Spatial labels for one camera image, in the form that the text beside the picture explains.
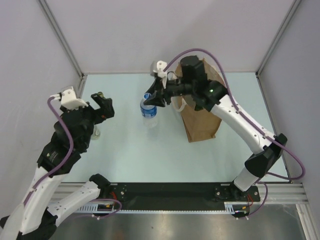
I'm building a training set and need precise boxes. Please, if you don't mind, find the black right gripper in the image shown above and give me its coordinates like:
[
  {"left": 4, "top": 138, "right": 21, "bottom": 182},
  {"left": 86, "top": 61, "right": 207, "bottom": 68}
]
[{"left": 144, "top": 75, "right": 195, "bottom": 107}]

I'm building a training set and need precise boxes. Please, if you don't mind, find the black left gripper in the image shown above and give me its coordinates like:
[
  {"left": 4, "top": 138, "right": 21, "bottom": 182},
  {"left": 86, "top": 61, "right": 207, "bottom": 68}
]
[{"left": 62, "top": 92, "right": 115, "bottom": 149}]

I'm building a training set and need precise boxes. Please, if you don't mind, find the blue label bottle front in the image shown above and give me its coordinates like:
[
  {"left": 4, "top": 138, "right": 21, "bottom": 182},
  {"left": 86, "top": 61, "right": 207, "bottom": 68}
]
[{"left": 140, "top": 92, "right": 158, "bottom": 129}]

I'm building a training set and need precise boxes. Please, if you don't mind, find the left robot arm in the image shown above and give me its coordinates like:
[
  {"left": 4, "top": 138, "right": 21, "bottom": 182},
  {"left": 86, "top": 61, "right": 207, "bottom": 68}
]
[{"left": 0, "top": 92, "right": 115, "bottom": 240}]

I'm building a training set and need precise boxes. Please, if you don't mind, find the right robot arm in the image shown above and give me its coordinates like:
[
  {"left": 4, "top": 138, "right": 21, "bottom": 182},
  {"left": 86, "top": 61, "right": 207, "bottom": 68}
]
[{"left": 144, "top": 55, "right": 288, "bottom": 201}]

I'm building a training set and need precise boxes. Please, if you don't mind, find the brown canvas tote bag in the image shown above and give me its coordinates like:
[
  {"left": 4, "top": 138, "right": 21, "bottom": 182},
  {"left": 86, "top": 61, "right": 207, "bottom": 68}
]
[{"left": 172, "top": 58, "right": 226, "bottom": 144}]

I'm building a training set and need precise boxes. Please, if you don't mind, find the small clear glass bottle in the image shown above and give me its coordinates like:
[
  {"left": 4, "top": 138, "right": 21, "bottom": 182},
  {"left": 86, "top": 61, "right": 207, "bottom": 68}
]
[{"left": 91, "top": 125, "right": 101, "bottom": 140}]

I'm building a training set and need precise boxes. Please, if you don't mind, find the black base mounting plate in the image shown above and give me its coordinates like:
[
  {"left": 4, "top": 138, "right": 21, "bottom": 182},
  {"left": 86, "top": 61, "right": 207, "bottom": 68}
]
[{"left": 108, "top": 182, "right": 261, "bottom": 210}]

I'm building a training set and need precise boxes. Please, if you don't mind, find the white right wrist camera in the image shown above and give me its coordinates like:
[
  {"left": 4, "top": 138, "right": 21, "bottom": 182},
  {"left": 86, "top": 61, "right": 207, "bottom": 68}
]
[{"left": 150, "top": 60, "right": 168, "bottom": 89}]

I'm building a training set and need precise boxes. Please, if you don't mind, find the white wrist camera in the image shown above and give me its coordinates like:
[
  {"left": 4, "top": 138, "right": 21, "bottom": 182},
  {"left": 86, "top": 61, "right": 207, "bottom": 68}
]
[
  {"left": 150, "top": 60, "right": 168, "bottom": 89},
  {"left": 50, "top": 86, "right": 89, "bottom": 110}
]

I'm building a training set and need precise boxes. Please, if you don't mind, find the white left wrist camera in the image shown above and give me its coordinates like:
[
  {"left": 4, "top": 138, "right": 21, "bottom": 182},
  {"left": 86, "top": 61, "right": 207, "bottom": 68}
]
[{"left": 50, "top": 86, "right": 89, "bottom": 110}]

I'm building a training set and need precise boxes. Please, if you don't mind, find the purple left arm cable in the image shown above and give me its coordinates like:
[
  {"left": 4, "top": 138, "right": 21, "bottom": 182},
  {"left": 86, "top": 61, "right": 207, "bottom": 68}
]
[{"left": 23, "top": 96, "right": 123, "bottom": 221}]

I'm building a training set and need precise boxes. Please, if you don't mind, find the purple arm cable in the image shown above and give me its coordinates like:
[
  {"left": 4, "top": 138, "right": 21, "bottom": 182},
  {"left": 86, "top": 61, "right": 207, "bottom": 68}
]
[
  {"left": 23, "top": 96, "right": 123, "bottom": 221},
  {"left": 163, "top": 48, "right": 306, "bottom": 220}
]

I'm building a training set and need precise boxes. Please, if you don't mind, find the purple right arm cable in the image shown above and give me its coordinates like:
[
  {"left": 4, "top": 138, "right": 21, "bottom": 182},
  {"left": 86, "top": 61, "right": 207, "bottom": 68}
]
[{"left": 163, "top": 48, "right": 306, "bottom": 220}]

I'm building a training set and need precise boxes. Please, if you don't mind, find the white slotted cable duct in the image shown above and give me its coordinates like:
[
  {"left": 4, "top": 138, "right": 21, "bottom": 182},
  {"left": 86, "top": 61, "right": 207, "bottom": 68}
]
[{"left": 70, "top": 201, "right": 250, "bottom": 216}]

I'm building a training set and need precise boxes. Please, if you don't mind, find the aluminium frame rail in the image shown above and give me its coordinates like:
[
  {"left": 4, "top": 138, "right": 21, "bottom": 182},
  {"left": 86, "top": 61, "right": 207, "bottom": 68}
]
[{"left": 49, "top": 182, "right": 309, "bottom": 205}]

